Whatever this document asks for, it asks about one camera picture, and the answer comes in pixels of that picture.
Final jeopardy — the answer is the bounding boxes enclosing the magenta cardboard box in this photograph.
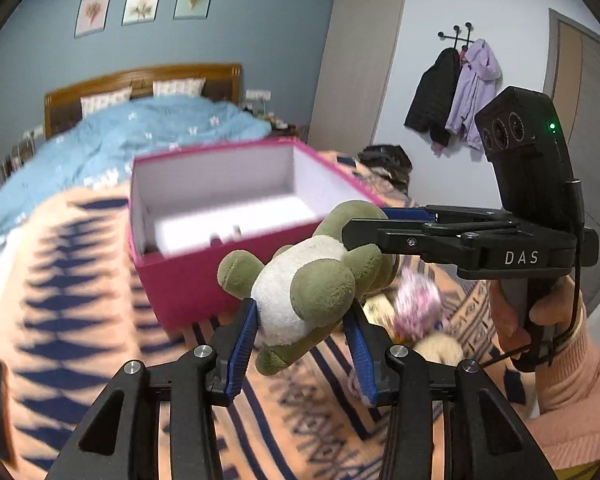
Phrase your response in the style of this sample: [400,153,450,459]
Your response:
[128,138,387,332]

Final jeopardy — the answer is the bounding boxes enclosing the purple jacket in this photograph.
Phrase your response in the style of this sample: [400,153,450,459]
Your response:
[444,38,504,154]

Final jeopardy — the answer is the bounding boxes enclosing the white patterned pillow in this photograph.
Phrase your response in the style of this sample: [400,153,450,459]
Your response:
[80,86,133,119]
[152,77,206,99]

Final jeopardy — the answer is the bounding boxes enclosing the grey door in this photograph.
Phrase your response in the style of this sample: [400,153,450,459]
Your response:
[542,7,600,311]

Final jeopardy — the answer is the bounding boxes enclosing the green and white plush toy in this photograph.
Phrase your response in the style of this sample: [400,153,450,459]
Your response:
[216,200,398,377]

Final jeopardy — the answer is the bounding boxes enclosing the person's right forearm pink sleeve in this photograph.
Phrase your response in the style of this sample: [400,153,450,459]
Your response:
[505,290,600,473]

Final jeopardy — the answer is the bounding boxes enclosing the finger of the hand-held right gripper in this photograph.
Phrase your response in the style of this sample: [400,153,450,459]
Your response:
[341,217,481,267]
[380,204,520,227]

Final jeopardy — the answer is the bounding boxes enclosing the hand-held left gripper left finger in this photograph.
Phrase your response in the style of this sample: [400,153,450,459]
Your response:
[45,299,261,480]

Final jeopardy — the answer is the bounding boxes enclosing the light blue duvet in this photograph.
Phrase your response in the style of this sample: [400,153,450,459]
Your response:
[0,95,274,242]

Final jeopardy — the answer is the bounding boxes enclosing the dark clothes pile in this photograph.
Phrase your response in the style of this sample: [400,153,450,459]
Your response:
[359,144,414,194]

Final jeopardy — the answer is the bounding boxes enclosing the person's right hand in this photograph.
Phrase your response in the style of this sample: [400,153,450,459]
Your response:
[489,275,587,357]

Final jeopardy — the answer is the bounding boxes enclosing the three framed wall pictures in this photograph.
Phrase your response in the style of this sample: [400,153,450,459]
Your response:
[74,0,113,39]

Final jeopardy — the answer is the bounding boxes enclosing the beige wardrobe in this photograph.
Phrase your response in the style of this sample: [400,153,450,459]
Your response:
[300,0,411,154]

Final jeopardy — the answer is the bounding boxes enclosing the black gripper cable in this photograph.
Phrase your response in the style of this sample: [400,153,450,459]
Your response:
[475,177,587,369]

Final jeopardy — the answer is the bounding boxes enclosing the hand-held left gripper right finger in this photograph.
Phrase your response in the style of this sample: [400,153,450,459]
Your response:
[342,310,556,480]

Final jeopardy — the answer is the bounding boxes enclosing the white framed flower picture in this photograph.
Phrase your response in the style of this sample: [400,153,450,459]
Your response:
[121,0,164,26]

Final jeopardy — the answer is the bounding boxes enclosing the black jacket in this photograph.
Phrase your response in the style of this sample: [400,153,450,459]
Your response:
[404,48,462,147]

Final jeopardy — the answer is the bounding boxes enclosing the bedside table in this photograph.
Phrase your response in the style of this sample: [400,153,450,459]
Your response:
[269,121,309,145]

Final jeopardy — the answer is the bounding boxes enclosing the black wall coat hooks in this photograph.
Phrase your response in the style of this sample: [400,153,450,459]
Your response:
[437,22,476,54]

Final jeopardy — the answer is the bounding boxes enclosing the wooden headboard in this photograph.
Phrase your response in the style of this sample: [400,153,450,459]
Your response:
[44,63,243,139]

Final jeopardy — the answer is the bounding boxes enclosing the pink and white pom-pom toy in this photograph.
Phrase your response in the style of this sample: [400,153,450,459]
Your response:
[392,266,444,337]

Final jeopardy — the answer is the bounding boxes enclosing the yellow tissue pack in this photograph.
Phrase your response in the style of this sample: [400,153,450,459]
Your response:
[364,294,399,332]

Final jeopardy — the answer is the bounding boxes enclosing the orange and blue patterned blanket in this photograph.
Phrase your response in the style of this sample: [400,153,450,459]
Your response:
[0,149,536,480]

